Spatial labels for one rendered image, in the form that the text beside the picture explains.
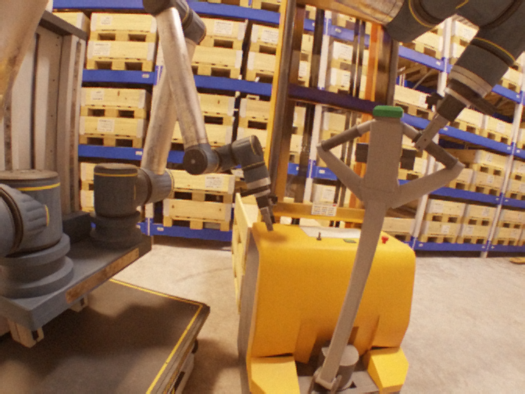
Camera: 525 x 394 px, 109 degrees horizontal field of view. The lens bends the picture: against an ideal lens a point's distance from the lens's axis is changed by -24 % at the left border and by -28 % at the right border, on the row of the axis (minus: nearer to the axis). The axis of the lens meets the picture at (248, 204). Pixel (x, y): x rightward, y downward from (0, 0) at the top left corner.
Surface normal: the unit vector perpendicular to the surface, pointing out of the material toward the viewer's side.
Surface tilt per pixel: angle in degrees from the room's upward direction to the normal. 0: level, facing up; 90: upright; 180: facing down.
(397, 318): 74
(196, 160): 90
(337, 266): 68
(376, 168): 106
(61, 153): 90
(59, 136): 90
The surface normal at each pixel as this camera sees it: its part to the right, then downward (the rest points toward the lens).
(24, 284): 0.27, -0.80
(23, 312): -0.17, 0.18
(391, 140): -0.61, 0.37
